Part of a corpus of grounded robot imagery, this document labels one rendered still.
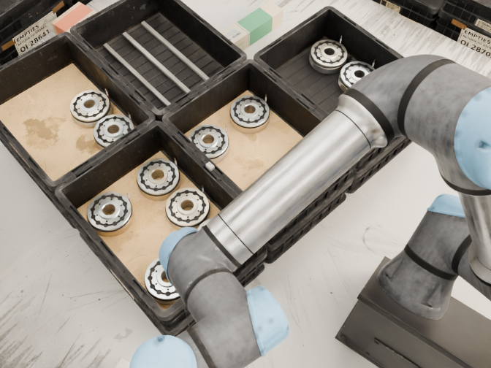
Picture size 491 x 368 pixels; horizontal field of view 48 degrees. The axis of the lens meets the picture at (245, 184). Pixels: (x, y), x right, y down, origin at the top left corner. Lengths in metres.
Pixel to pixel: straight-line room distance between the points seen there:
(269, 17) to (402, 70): 1.10
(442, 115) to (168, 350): 0.42
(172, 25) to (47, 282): 0.81
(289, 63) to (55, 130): 0.66
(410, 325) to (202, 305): 0.50
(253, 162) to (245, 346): 0.78
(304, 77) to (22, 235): 0.86
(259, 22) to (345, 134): 1.09
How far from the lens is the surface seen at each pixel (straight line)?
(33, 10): 2.33
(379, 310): 1.09
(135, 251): 1.29
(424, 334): 1.10
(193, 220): 1.27
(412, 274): 1.14
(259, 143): 1.42
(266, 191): 0.74
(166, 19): 1.73
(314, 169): 0.74
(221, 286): 0.70
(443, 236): 1.11
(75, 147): 1.47
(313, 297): 1.38
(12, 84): 1.60
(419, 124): 0.73
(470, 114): 0.69
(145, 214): 1.33
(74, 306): 1.41
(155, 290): 1.21
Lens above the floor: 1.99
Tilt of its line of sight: 59 degrees down
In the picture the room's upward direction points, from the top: 1 degrees clockwise
